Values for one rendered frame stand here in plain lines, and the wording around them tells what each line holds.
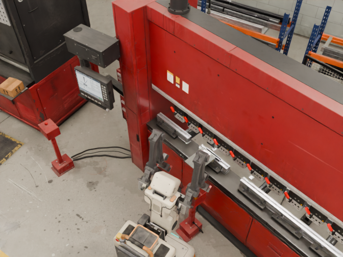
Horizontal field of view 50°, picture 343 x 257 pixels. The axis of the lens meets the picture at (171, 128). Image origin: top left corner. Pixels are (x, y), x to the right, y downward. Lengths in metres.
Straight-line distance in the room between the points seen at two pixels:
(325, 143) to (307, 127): 0.16
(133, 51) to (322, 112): 1.80
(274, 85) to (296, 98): 0.18
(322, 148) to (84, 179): 3.12
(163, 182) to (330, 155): 1.30
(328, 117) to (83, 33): 2.35
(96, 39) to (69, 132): 2.17
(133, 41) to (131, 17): 0.24
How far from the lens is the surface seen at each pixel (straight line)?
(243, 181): 3.64
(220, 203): 3.94
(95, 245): 4.40
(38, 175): 5.11
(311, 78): 2.71
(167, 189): 3.07
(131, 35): 3.40
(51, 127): 4.48
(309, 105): 2.57
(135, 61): 3.58
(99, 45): 3.54
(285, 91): 2.63
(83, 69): 3.86
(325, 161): 2.80
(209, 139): 3.58
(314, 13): 7.36
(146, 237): 3.35
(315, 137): 2.72
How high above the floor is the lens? 3.89
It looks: 47 degrees down
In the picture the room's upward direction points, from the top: straight up
